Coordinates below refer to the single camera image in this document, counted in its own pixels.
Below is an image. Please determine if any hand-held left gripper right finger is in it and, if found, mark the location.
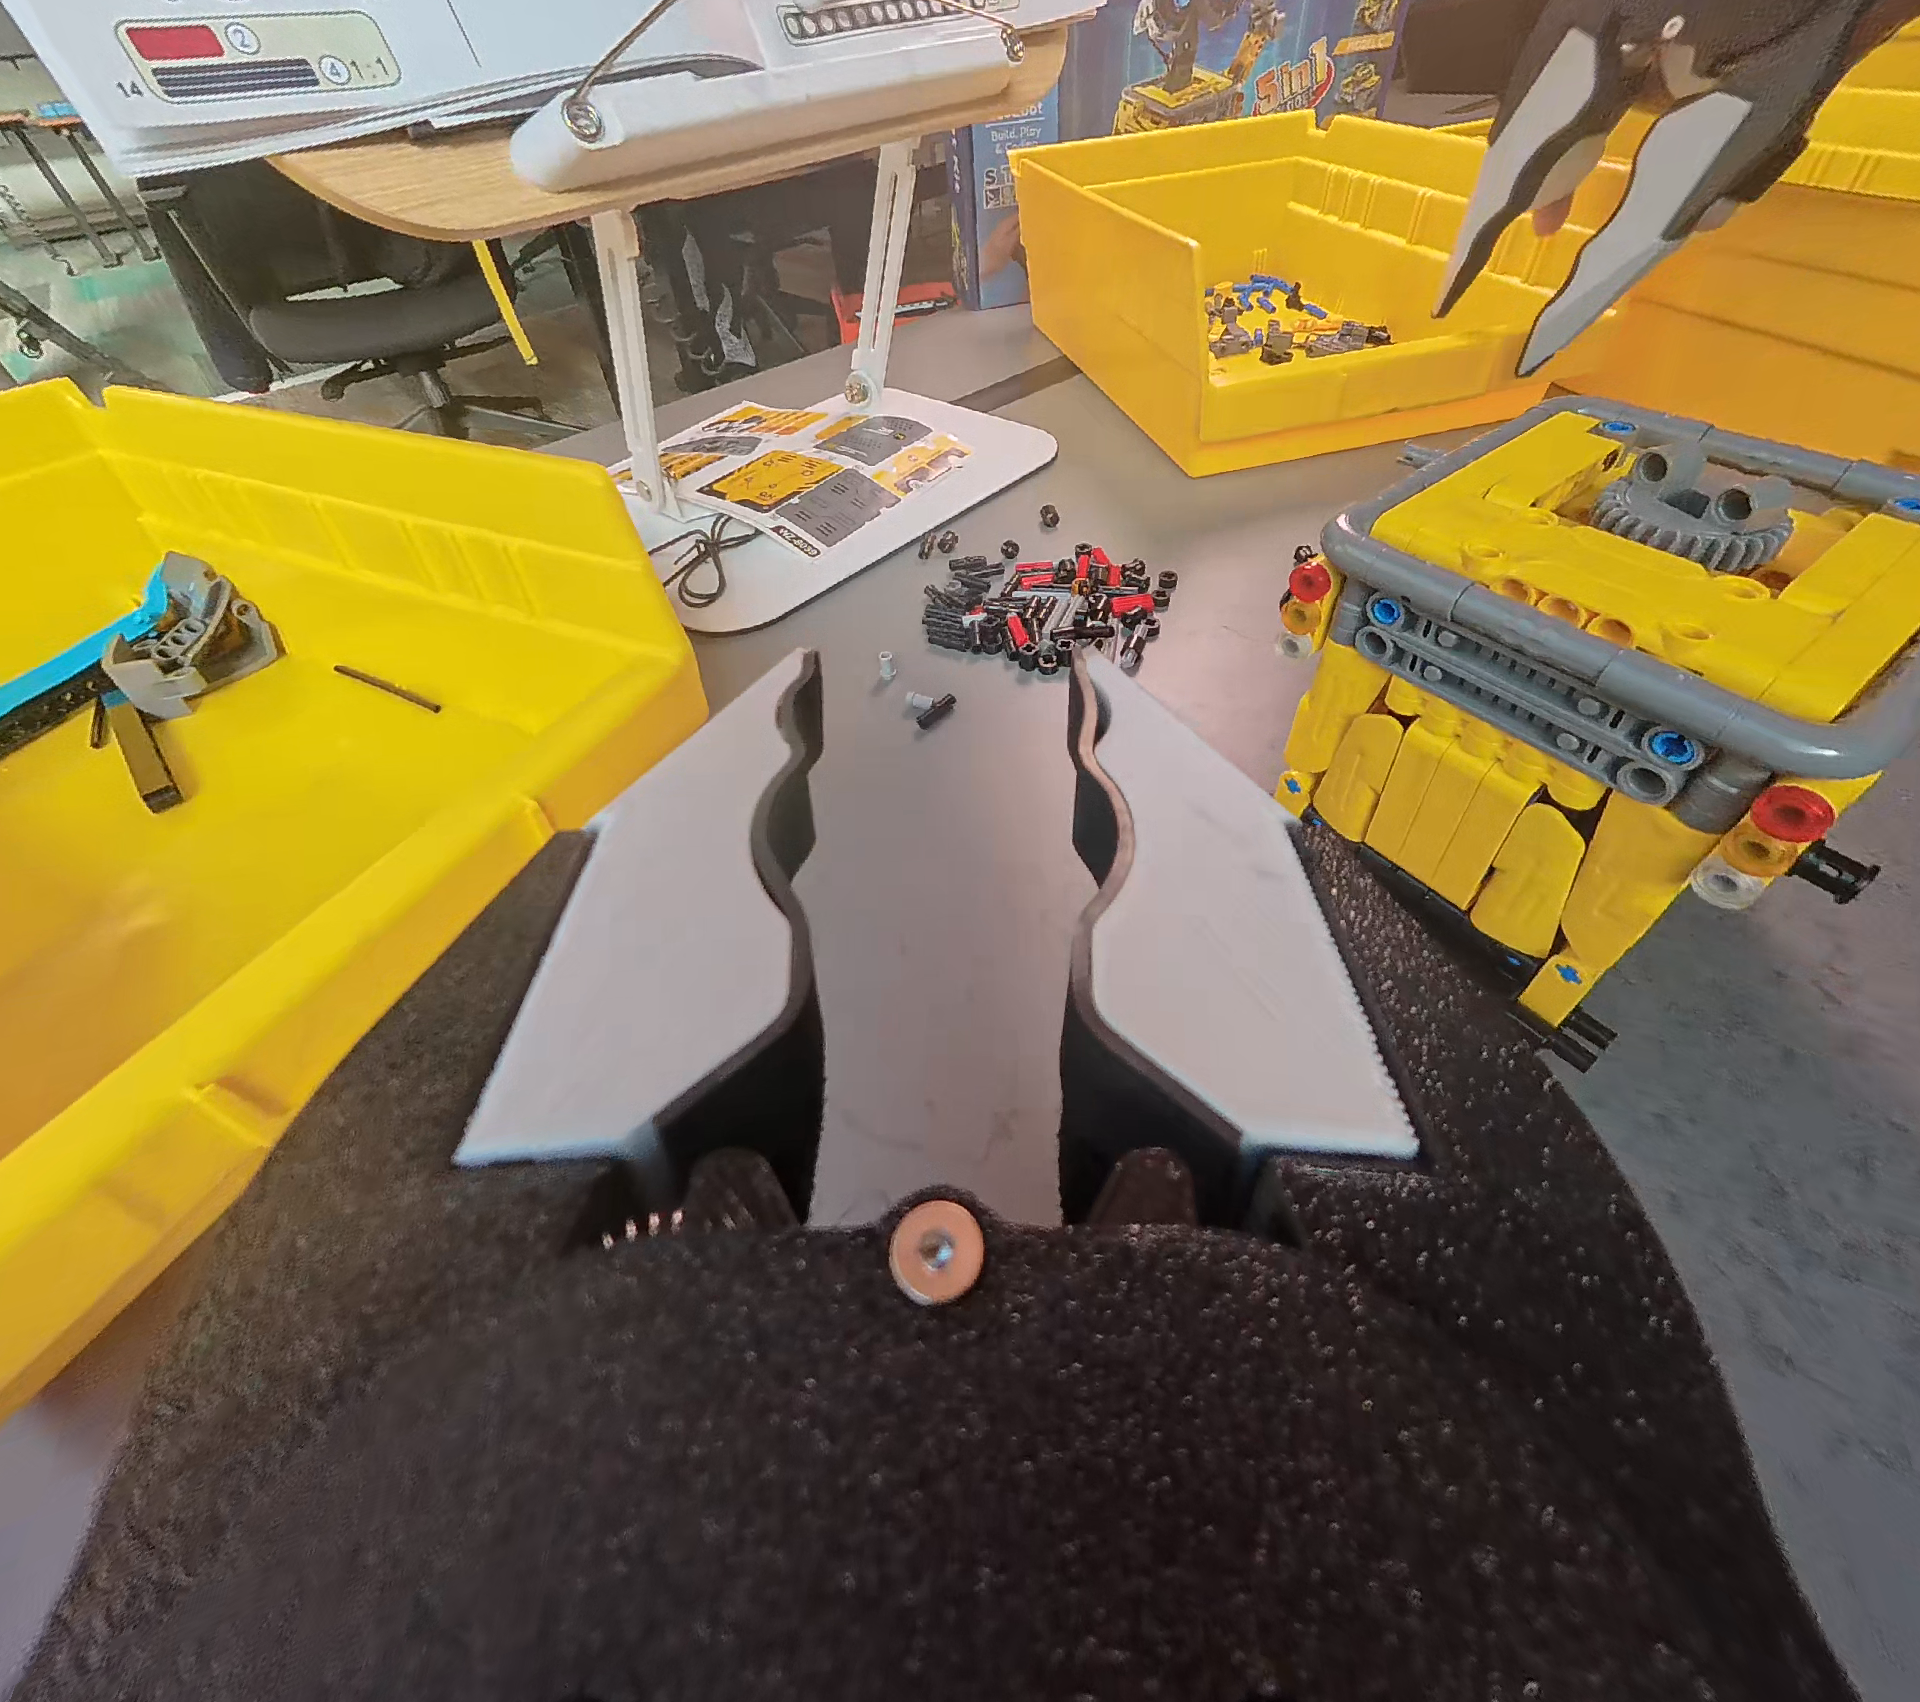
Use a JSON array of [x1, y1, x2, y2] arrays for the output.
[[1059, 647, 1425, 1236]]

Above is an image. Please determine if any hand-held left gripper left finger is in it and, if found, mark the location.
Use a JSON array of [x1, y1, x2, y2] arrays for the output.
[[451, 647, 830, 1231]]

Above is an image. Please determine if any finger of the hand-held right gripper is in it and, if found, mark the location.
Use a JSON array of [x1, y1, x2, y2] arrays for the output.
[[1433, 25, 1619, 322], [1514, 88, 1764, 382]]

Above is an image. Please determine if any yellow lego robot model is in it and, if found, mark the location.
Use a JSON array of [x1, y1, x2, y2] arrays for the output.
[[1275, 403, 1920, 1073]]

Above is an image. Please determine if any yellow storage bin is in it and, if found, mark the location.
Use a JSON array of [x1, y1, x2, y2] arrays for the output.
[[1013, 111, 1597, 481], [0, 377, 711, 1420]]

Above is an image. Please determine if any lego instruction booklet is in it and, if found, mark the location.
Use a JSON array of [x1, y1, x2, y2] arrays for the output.
[[612, 399, 972, 552]]

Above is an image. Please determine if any black lego beam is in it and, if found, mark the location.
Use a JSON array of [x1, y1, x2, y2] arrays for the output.
[[92, 696, 192, 820]]

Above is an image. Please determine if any heap of grey blue parts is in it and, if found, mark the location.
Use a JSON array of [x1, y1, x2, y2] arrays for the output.
[[1200, 267, 1399, 369]]

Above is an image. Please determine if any pile of black red pins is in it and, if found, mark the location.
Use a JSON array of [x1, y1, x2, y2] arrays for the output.
[[918, 544, 1182, 680]]

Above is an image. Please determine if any black office chair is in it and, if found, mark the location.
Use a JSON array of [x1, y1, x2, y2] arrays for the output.
[[142, 163, 560, 448]]

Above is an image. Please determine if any black cable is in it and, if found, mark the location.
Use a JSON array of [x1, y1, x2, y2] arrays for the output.
[[644, 513, 779, 611]]

